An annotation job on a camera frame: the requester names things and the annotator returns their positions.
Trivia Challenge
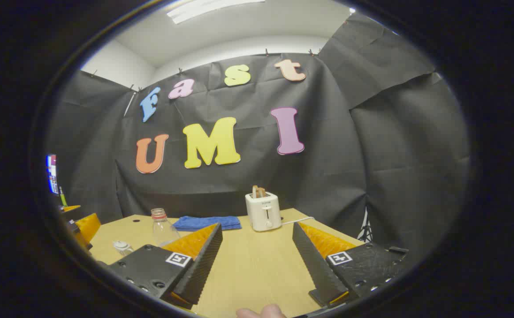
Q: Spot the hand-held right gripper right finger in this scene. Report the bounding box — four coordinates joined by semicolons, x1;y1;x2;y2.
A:
292;222;410;307

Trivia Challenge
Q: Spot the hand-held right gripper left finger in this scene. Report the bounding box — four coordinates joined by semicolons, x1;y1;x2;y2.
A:
107;223;223;310

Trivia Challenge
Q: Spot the clear plastic water bottle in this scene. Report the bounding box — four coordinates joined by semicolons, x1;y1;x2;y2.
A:
151;208;180;248

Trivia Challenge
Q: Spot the computer monitor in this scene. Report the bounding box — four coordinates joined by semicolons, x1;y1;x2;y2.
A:
46;154;59;195

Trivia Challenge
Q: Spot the blue folded towel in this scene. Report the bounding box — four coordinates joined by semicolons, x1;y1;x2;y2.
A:
173;216;242;232

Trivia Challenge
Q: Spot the white toaster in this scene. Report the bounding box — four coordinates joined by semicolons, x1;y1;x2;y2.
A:
245;192;282;232

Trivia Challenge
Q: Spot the black backdrop cloth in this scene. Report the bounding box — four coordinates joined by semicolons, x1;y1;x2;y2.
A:
47;11;472;248

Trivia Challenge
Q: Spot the ceiling light panel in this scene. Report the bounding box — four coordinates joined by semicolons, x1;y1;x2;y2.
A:
167;0;266;24

